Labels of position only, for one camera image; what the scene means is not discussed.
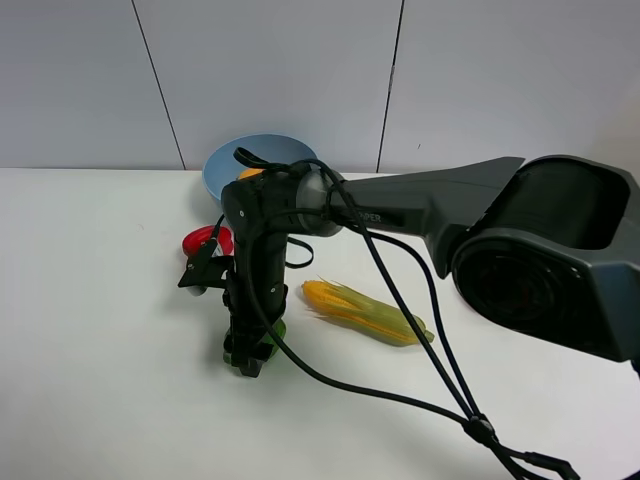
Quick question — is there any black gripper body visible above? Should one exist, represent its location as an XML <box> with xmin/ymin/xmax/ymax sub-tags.
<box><xmin>221</xmin><ymin>171</ymin><xmax>300</xmax><ymax>331</ymax></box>

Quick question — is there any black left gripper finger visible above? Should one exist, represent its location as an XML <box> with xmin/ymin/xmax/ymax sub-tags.
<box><xmin>223</xmin><ymin>326</ymin><xmax>250</xmax><ymax>364</ymax></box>

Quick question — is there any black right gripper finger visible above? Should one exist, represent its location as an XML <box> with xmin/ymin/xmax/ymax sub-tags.
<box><xmin>238</xmin><ymin>329</ymin><xmax>275</xmax><ymax>378</ymax></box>

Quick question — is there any green lime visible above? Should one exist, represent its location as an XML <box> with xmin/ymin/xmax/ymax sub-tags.
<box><xmin>228</xmin><ymin>315</ymin><xmax>286</xmax><ymax>370</ymax></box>

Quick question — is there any yellow orange mango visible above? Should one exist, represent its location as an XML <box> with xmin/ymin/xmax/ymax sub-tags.
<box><xmin>237</xmin><ymin>168</ymin><xmax>263</xmax><ymax>180</ymax></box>

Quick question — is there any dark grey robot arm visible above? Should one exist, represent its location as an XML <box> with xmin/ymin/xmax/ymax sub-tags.
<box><xmin>221</xmin><ymin>148</ymin><xmax>639</xmax><ymax>376</ymax></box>

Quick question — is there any blue plastic bowl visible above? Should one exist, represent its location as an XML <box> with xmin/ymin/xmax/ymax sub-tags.
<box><xmin>202</xmin><ymin>133</ymin><xmax>317</xmax><ymax>211</ymax></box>

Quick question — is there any red bell pepper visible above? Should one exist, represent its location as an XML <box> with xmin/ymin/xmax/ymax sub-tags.
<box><xmin>182</xmin><ymin>225</ymin><xmax>234</xmax><ymax>258</ymax></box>

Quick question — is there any yellow corn with green husk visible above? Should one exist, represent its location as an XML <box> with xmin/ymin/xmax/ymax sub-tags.
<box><xmin>301</xmin><ymin>279</ymin><xmax>419</xmax><ymax>347</ymax></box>

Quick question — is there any black cable bundle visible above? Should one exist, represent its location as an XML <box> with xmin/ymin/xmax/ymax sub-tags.
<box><xmin>214</xmin><ymin>147</ymin><xmax>581</xmax><ymax>480</ymax></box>

